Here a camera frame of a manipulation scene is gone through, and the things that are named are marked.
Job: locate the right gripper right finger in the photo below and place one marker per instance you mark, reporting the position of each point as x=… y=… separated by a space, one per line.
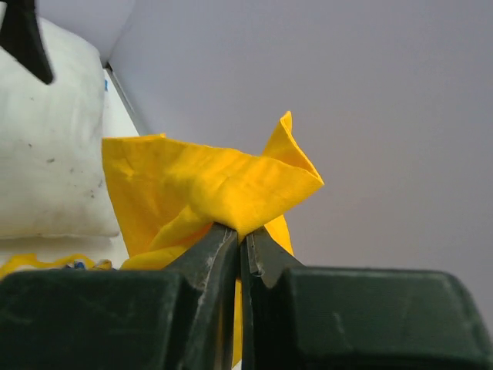
x=300 y=317

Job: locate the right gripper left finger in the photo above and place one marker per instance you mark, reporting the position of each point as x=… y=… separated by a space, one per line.
x=179 y=317

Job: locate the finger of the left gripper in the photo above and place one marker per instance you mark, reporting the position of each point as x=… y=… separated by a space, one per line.
x=21 y=38

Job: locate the yellow printed pillowcase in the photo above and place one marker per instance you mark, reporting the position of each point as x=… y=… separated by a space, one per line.
x=167 y=195

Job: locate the white pillow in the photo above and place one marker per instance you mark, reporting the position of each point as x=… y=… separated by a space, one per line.
x=52 y=181

